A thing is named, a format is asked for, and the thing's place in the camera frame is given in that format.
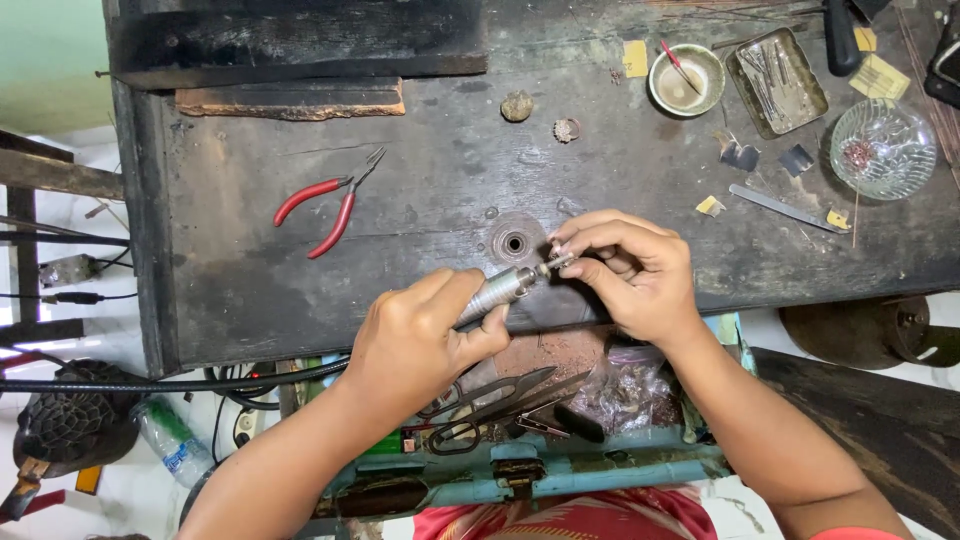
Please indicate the dark wooden frame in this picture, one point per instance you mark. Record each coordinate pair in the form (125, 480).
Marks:
(26, 225)

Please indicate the heap of metal tool bits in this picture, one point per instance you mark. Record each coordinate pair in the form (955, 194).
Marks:
(771, 79)

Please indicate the rectangular metal tray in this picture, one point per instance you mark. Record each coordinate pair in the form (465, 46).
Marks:
(806, 109)

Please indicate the red patterned garment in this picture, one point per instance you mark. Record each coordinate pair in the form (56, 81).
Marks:
(570, 517)

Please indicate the small metal tweezers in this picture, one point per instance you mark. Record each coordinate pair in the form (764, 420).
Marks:
(541, 427)

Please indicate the dark wooden plank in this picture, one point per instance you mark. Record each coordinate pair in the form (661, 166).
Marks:
(885, 427)

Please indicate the dark sandpaper piece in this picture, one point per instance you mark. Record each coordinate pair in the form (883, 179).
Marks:
(741, 156)
(796, 160)

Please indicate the flat metal file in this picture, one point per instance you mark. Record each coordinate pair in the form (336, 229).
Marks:
(784, 208)

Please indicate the charred black wooden block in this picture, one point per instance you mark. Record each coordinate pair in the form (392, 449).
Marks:
(300, 41)

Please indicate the black iron scissors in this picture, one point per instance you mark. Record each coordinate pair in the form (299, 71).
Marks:
(495, 401)

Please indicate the round brown metal drum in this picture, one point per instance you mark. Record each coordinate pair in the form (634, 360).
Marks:
(855, 334)

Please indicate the short black cylinder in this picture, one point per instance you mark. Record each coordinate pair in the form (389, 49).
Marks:
(579, 424)

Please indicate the heap of small copper beads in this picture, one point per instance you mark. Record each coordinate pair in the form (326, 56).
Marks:
(859, 154)

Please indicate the clear plastic bag of parts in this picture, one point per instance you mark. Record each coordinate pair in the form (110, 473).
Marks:
(626, 390)

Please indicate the small yellow paper square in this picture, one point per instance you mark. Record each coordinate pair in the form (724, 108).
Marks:
(865, 39)

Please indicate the blue wooden drawer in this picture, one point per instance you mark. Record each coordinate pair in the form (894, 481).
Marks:
(585, 469)

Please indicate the clear plastic water bottle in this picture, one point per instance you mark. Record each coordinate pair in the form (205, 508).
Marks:
(174, 442)

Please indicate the white ceramic bowl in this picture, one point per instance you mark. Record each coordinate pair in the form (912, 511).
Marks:
(671, 94)

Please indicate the person's right hand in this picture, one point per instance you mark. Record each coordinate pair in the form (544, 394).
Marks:
(652, 289)

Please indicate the silver rotary tool handpiece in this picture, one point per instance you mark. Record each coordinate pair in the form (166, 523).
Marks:
(495, 294)

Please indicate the brown wooden slab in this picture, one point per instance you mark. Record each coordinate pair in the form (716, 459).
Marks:
(292, 101)

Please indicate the small silver jewelry piece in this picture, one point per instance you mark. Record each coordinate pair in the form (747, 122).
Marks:
(561, 250)

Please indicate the person's left hand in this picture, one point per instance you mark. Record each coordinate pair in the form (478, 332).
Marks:
(409, 345)

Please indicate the yellow paper strip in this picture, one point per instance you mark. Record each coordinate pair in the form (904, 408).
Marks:
(635, 58)

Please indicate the clear cut-glass bowl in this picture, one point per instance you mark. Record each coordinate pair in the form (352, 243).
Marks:
(896, 161)

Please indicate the small grey stone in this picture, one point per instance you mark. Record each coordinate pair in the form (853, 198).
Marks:
(517, 106)

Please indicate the torn yellow paper scrap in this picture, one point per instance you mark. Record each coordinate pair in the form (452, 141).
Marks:
(838, 220)
(709, 206)

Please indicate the white power strip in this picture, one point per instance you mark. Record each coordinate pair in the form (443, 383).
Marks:
(245, 427)

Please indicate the black case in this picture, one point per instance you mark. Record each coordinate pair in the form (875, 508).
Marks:
(945, 64)

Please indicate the dark carved wooden object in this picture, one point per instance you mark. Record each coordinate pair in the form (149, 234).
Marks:
(71, 420)

